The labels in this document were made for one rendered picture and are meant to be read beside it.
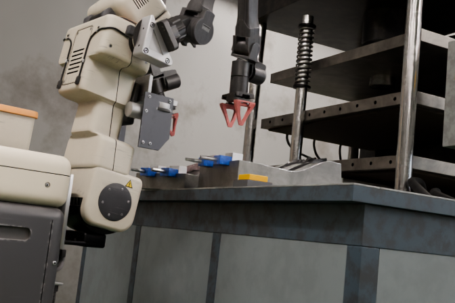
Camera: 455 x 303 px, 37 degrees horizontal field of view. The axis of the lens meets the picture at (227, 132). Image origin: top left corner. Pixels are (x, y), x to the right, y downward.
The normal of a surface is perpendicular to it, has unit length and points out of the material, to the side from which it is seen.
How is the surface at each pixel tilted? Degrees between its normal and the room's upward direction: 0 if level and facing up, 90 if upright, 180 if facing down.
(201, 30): 103
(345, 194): 90
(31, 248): 90
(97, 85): 90
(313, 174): 90
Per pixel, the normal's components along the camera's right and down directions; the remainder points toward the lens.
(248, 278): -0.87, -0.17
